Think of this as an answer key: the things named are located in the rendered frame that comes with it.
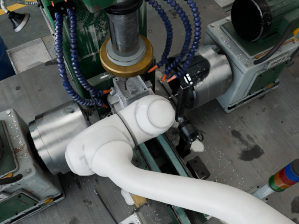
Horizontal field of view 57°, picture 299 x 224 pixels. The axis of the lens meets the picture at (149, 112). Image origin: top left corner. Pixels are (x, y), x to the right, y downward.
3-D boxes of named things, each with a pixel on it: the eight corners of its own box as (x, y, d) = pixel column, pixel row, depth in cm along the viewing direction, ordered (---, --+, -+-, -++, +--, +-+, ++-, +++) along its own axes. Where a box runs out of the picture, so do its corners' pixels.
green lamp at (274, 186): (265, 180, 102) (269, 176, 98) (277, 172, 103) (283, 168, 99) (276, 194, 99) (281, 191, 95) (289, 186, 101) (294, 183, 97)
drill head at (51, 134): (14, 148, 121) (-16, 123, 99) (92, 113, 129) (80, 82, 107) (31, 200, 110) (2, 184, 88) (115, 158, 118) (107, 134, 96)
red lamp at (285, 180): (275, 173, 94) (280, 169, 90) (288, 164, 95) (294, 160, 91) (287, 188, 91) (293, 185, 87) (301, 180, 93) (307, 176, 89)
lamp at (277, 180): (269, 176, 98) (275, 173, 94) (283, 168, 99) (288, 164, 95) (281, 191, 95) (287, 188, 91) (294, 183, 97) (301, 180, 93)
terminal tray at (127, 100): (113, 88, 116) (111, 78, 110) (136, 78, 119) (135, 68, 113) (127, 110, 111) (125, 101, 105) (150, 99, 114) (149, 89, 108)
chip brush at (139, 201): (115, 169, 128) (115, 168, 127) (125, 163, 129) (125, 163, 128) (137, 209, 119) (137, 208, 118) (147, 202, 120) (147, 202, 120)
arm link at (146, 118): (152, 90, 81) (112, 112, 78) (168, 83, 65) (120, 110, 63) (170, 122, 81) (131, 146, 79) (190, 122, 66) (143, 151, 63)
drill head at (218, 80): (148, 87, 136) (148, 53, 114) (217, 55, 145) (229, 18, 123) (175, 127, 125) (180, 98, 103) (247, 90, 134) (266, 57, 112)
